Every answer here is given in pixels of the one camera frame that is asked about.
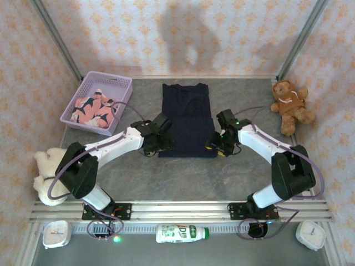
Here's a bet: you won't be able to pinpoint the navy blue shirt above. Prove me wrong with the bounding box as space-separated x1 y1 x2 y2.
158 82 217 159

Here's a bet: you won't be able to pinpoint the lilac plastic laundry basket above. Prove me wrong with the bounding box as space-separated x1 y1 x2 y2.
60 70 133 137

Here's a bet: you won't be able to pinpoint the pink floral garment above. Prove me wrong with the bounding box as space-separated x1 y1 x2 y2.
69 88 120 129

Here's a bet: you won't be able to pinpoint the brown teddy bear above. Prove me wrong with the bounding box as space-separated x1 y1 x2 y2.
270 79 316 136

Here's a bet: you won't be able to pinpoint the white green plastic bottle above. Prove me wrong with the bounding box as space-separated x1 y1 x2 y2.
155 223 210 244

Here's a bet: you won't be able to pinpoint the white plush bear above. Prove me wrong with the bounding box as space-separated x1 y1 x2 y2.
33 147 70 206

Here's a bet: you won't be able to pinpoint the white clock grey hands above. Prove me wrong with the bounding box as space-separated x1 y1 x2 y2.
295 220 327 252

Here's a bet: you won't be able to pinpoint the white clock red hands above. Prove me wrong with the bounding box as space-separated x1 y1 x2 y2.
42 221 72 249

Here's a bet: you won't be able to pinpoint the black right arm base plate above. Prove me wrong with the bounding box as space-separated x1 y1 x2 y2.
227 202 280 221

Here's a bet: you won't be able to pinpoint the aluminium back rail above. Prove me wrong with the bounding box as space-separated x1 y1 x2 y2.
80 74 280 81

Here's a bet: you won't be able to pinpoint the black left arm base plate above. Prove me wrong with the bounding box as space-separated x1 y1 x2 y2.
82 203 132 221

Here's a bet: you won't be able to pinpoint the aluminium mounting rail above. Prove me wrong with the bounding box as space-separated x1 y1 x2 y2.
29 199 333 222

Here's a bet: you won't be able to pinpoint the grey slotted cable duct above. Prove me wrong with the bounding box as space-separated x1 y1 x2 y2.
41 223 302 234

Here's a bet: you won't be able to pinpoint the black round cable grommet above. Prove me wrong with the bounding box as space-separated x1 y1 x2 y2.
248 221 269 239

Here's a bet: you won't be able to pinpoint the aluminium frame post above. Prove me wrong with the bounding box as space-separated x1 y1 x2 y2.
32 0 84 81
277 0 331 81

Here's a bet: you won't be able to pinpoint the aluminium frame leg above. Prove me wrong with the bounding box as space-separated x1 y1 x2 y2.
321 221 348 266
13 221 42 266

